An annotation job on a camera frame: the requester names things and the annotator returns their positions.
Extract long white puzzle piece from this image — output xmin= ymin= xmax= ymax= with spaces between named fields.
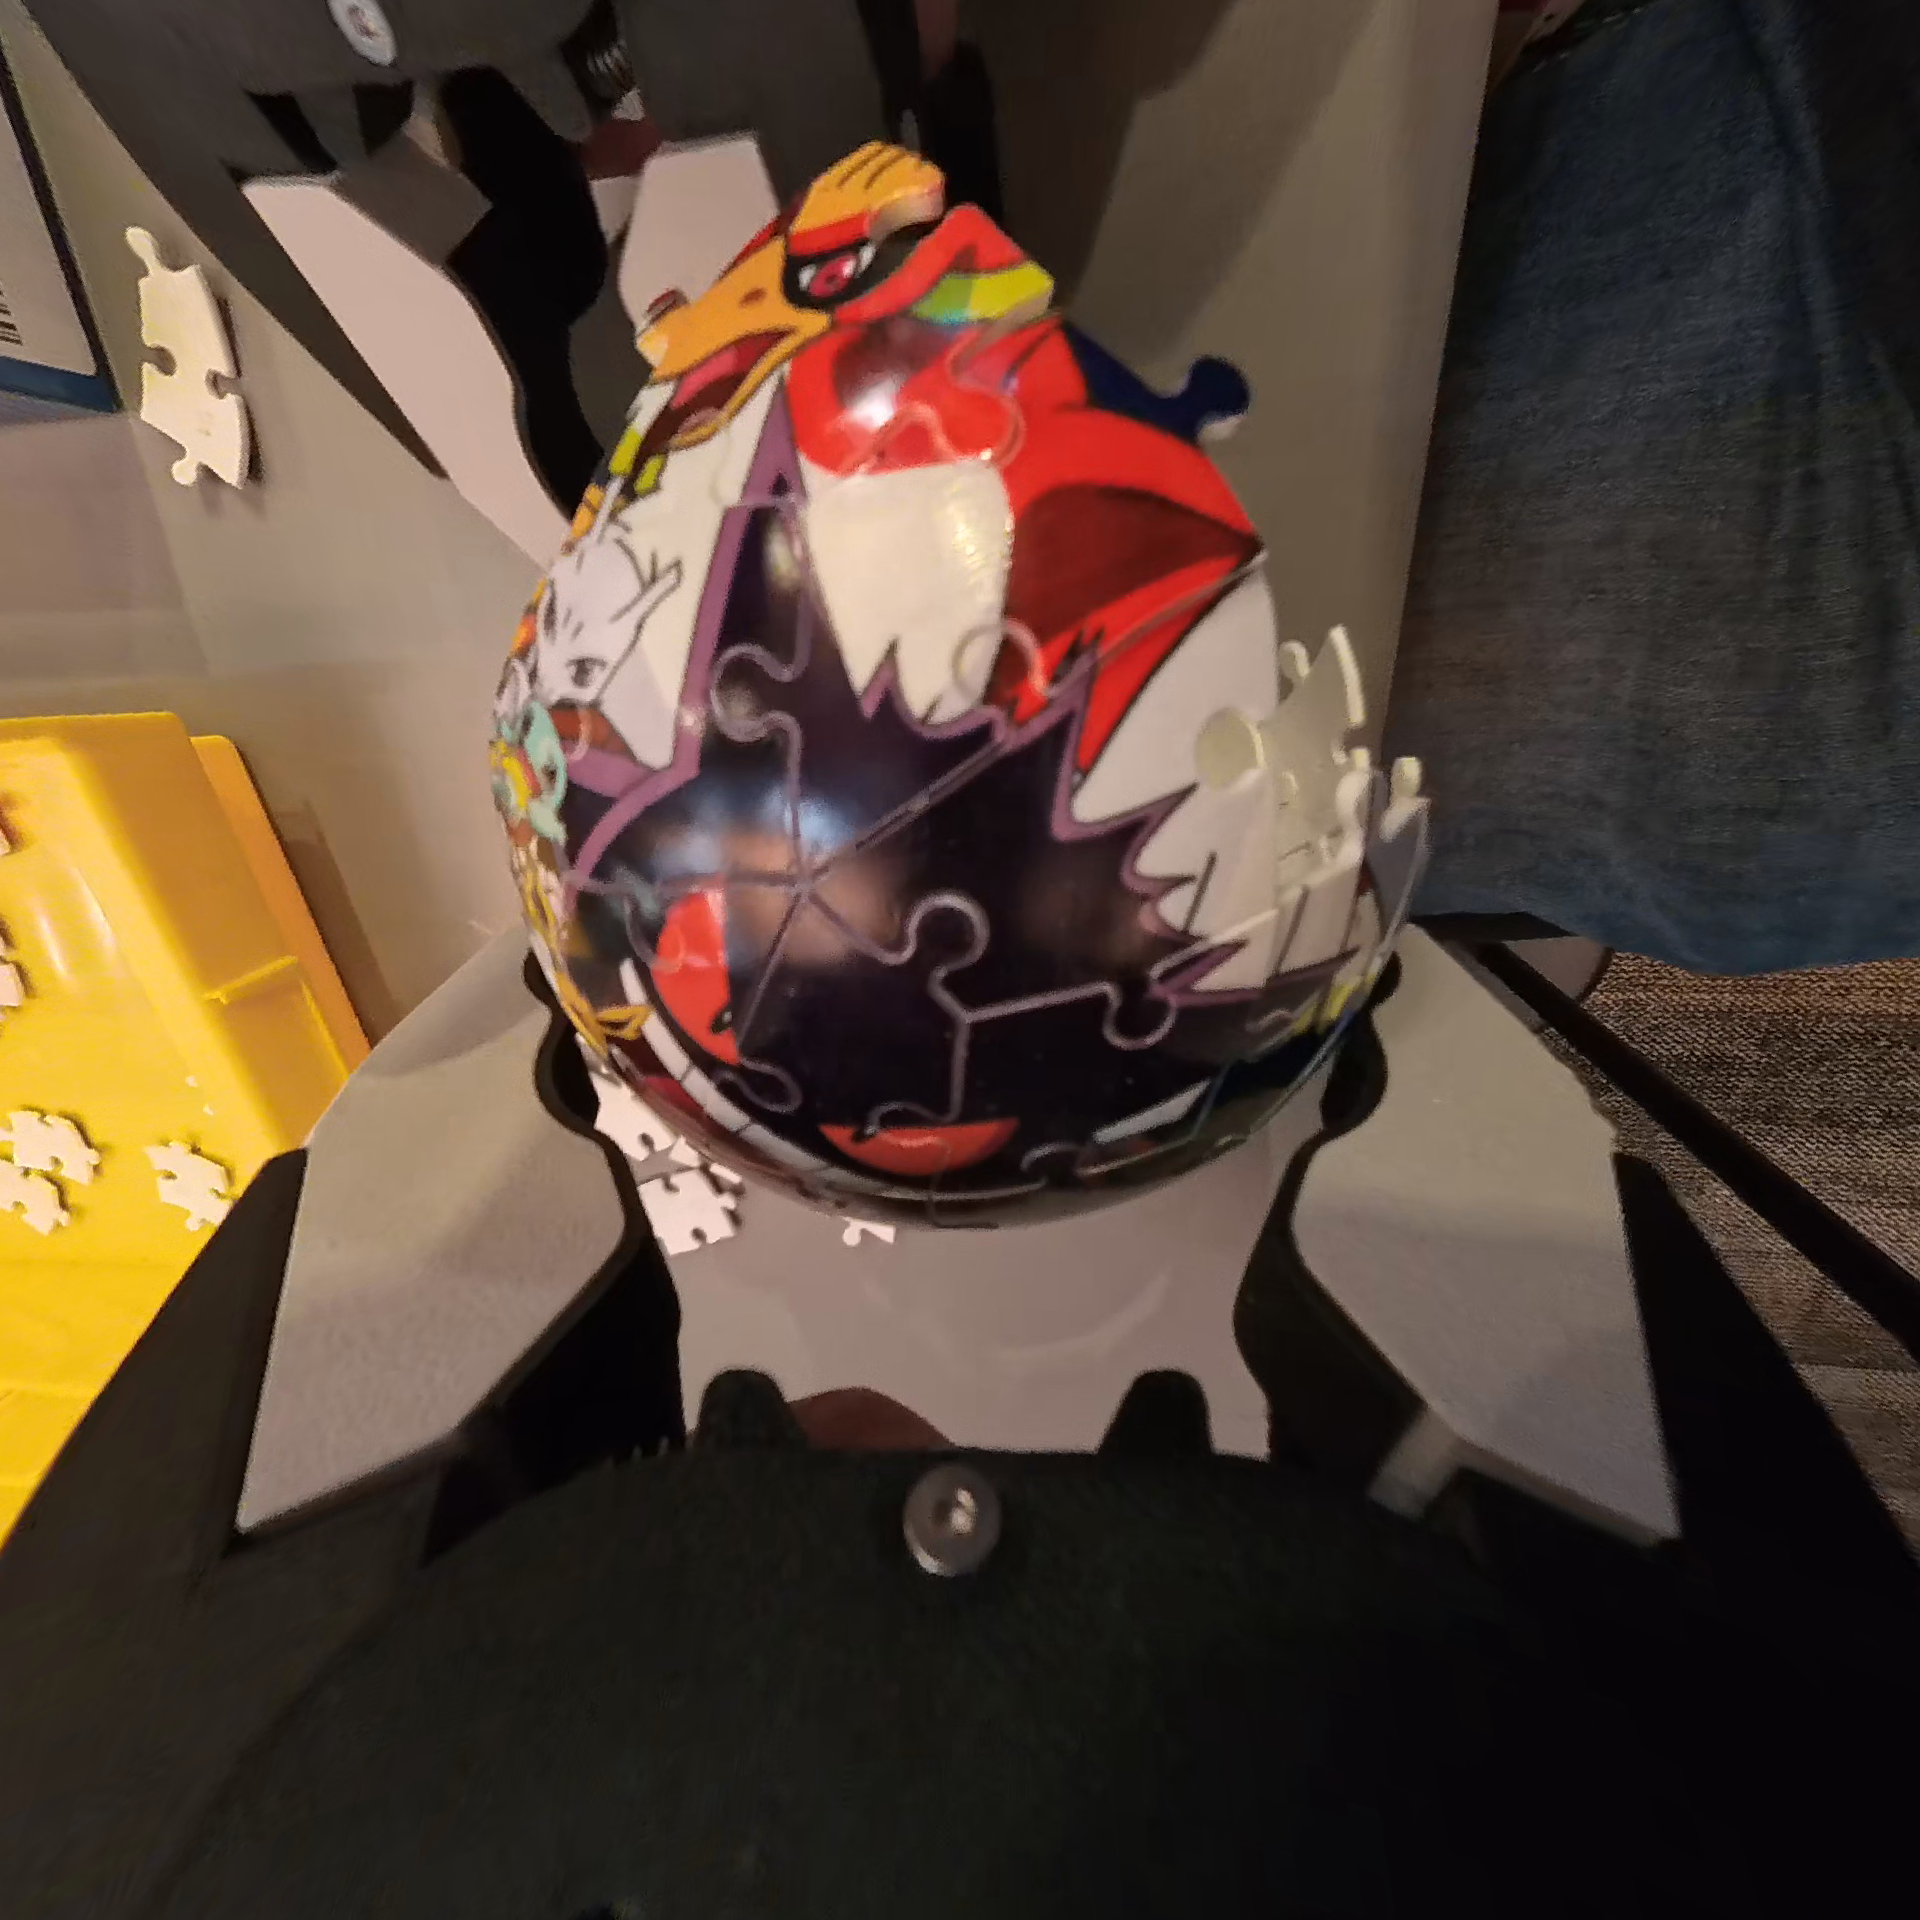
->
xmin=122 ymin=227 xmax=261 ymax=495

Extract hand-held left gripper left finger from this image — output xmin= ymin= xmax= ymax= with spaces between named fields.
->
xmin=236 ymin=937 xmax=691 ymax=1538

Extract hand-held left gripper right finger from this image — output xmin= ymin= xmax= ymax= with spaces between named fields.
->
xmin=1235 ymin=930 xmax=1682 ymax=1545

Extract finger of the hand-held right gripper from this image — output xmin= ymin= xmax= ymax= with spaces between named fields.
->
xmin=588 ymin=134 xmax=822 ymax=328
xmin=236 ymin=88 xmax=626 ymax=563

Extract colourful puzzle ball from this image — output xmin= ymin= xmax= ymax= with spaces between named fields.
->
xmin=490 ymin=140 xmax=1430 ymax=1235

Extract person's blue jeans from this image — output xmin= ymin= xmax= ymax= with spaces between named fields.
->
xmin=1379 ymin=0 xmax=1920 ymax=974

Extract yellow plastic tray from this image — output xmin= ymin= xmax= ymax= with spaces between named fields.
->
xmin=0 ymin=708 xmax=372 ymax=1545

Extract blue white puzzle box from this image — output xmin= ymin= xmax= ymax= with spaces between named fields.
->
xmin=0 ymin=44 xmax=122 ymax=428

